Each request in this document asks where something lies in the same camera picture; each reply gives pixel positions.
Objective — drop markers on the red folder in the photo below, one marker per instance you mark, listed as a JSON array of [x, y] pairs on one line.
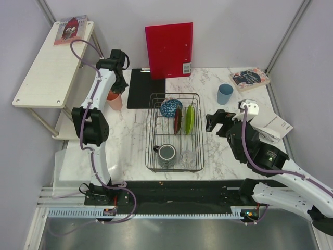
[[169, 50]]

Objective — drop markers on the white cable duct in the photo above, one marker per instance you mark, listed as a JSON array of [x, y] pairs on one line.
[[104, 213]]

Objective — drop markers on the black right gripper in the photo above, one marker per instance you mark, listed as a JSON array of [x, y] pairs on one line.
[[220, 116]]

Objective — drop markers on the clear glass tumbler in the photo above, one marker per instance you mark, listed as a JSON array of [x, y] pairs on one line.
[[187, 159]]

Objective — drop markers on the spiral notebook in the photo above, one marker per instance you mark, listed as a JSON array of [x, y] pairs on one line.
[[268, 134]]

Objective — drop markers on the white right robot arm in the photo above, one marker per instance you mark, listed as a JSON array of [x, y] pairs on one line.
[[312, 199]]

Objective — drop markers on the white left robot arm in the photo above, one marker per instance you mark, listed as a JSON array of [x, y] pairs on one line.
[[92, 128]]

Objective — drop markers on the dark red plate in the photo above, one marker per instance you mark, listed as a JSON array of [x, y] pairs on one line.
[[177, 120]]

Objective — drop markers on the pink plastic cup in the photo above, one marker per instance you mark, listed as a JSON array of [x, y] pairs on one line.
[[114, 100]]

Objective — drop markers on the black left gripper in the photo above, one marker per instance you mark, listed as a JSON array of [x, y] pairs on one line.
[[120, 89]]

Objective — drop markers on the dark grey ceramic mug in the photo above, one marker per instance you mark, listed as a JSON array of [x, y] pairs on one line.
[[166, 155]]

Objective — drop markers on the black clipboard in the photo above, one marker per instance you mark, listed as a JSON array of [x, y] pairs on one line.
[[144, 92]]

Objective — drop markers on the light blue plastic cup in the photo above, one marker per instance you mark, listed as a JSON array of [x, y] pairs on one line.
[[224, 93]]

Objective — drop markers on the white paper booklet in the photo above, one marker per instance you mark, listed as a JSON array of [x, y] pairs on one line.
[[268, 119]]

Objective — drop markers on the blue patterned bowl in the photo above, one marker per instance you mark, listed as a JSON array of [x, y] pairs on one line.
[[169, 106]]

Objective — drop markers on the white wooden shelf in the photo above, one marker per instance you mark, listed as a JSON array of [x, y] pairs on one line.
[[56, 80]]

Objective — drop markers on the black wire dish rack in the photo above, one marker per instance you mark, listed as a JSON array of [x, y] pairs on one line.
[[174, 136]]

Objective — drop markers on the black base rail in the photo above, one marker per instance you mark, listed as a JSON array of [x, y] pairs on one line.
[[172, 197]]

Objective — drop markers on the floral cover book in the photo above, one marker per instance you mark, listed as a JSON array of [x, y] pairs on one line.
[[249, 79]]

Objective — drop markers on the red cover book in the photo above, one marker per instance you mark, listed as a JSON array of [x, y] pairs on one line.
[[70, 29]]

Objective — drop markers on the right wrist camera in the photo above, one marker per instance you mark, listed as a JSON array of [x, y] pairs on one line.
[[252, 109]]

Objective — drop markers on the green plate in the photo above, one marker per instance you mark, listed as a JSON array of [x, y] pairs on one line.
[[189, 119]]

